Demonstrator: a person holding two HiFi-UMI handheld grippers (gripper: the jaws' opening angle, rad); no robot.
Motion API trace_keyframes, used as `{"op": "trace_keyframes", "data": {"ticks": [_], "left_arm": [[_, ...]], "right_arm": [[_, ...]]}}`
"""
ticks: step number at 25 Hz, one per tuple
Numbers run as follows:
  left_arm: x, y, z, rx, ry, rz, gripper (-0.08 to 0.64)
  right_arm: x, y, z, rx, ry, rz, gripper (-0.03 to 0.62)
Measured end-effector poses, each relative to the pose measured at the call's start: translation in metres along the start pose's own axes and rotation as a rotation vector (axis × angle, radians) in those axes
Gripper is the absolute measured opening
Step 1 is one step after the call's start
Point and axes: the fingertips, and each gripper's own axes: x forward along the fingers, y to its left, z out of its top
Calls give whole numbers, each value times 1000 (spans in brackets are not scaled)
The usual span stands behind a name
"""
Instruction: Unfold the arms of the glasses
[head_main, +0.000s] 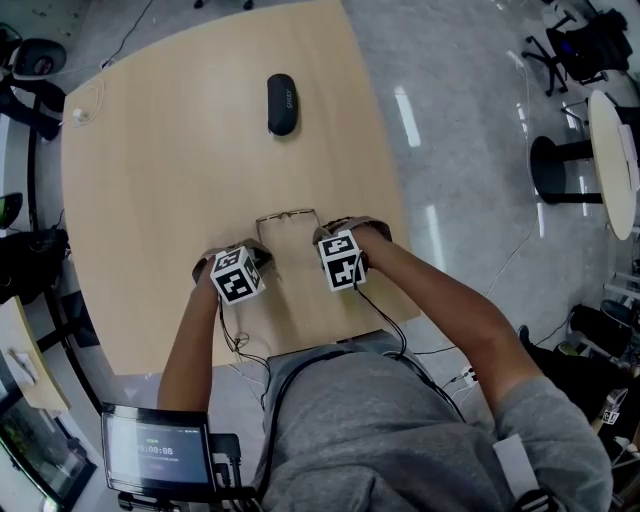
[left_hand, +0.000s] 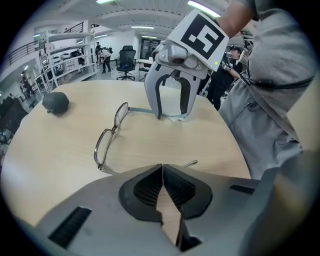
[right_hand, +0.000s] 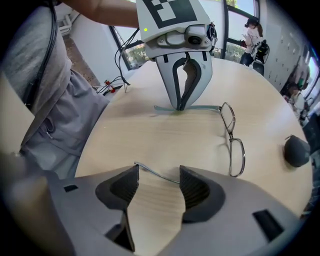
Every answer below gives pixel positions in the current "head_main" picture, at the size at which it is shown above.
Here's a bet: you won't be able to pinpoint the white paper stack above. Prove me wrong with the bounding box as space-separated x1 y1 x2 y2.
616 124 640 165

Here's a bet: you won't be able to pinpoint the person's right forearm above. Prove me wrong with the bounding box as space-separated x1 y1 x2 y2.
356 226 547 432

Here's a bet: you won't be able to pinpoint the black office chair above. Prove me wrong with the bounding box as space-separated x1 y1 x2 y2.
520 6 634 98

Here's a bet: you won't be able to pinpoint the black and green device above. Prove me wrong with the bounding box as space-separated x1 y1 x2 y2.
0 191 25 232

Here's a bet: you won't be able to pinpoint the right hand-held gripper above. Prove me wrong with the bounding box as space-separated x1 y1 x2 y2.
312 215 393 293

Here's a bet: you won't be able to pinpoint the black screen mount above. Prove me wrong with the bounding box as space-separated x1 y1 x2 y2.
209 433 245 502

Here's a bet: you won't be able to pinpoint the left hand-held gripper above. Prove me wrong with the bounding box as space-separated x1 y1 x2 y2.
191 240 276 307

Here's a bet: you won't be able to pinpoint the white charger with cable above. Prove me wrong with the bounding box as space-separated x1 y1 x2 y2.
61 81 108 129

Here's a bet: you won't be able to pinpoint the thick black body cable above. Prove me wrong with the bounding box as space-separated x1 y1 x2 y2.
261 349 467 502

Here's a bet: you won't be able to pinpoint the round wooden table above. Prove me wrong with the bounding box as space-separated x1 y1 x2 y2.
529 89 640 242

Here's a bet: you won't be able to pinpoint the black glasses case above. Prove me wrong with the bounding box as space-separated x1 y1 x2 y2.
265 72 301 137

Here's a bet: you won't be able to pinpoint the white fabric strap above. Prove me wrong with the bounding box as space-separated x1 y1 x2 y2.
493 433 540 497

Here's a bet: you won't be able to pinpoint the small wooden side desk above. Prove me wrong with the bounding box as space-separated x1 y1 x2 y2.
0 294 72 415

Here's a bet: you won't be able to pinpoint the thin-framed eyeglasses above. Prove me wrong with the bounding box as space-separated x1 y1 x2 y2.
255 207 322 252

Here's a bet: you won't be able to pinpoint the person's gray shirt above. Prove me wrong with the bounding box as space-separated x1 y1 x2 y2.
251 341 615 512

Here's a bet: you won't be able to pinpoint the black desk base plate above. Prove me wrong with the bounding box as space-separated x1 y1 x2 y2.
59 291 100 350

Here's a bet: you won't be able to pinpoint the black display screen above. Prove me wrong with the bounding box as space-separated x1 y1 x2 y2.
100 403 217 494

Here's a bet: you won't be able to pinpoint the person's left forearm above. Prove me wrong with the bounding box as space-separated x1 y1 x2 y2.
156 276 224 415

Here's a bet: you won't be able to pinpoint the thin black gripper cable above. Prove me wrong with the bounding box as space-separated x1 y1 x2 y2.
349 283 407 360
216 294 272 372

